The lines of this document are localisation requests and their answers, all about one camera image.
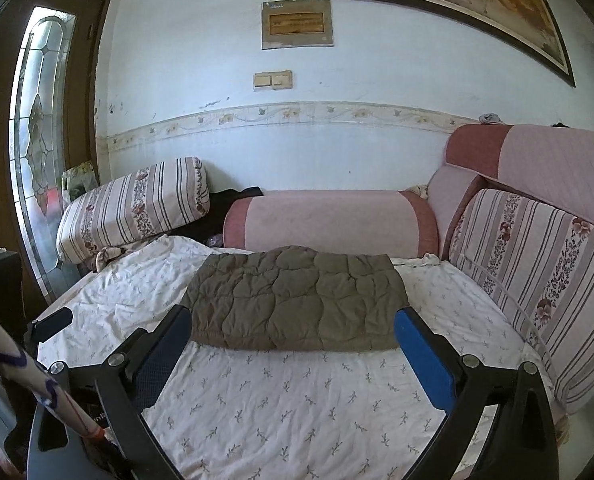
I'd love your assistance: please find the wooden stained glass door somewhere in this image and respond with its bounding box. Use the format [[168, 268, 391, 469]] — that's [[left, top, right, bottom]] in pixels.
[[0, 0, 110, 306]]

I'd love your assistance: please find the olive quilted puffer jacket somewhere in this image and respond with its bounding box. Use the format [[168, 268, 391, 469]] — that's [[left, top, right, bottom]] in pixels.
[[179, 245, 410, 352]]

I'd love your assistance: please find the large striped floral cushion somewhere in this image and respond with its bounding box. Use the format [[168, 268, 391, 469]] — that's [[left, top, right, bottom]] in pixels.
[[447, 187, 594, 413]]

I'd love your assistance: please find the knotted floral cloth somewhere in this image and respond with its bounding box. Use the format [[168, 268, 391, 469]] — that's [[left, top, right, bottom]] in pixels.
[[92, 245, 128, 273]]

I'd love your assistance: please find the green printed bag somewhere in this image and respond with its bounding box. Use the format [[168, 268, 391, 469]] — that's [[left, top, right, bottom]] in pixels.
[[61, 160, 98, 201]]

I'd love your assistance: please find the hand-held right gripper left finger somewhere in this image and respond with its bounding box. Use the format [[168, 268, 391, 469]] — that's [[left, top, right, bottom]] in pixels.
[[27, 304, 194, 480]]

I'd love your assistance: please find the white floral bed sheet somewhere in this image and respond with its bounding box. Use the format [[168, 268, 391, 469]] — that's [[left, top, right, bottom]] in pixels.
[[37, 234, 558, 480]]

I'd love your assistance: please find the person's left forearm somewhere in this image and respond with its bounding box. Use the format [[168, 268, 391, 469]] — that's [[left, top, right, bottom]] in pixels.
[[0, 300, 108, 443]]

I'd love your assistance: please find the pink bolster cushion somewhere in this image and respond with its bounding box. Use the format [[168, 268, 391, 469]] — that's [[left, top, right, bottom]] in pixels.
[[222, 190, 439, 256]]

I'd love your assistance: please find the black cloth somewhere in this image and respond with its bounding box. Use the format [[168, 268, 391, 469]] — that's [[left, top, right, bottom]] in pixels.
[[187, 186, 264, 246]]

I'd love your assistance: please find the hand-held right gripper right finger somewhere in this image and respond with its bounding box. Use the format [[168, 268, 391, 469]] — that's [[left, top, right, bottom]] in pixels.
[[393, 306, 560, 480]]

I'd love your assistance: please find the beige wall plaque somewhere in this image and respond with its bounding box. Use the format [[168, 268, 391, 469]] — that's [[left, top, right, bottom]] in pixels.
[[261, 0, 335, 51]]

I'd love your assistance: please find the beige light switch panel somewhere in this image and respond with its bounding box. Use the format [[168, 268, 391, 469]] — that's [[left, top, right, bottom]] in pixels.
[[253, 71, 294, 92]]

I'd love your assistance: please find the black box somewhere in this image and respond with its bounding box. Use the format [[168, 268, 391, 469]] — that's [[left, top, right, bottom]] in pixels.
[[0, 249, 25, 341]]

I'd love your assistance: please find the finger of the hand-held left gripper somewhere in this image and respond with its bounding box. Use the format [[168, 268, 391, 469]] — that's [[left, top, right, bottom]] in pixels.
[[97, 327, 150, 361], [24, 306, 74, 346]]

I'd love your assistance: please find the small striped floral cushion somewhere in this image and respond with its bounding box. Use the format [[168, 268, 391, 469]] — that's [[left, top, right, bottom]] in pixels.
[[57, 156, 211, 264]]

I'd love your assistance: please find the pink sofa backrest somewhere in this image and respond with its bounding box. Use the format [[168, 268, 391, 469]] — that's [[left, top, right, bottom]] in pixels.
[[426, 124, 594, 261]]

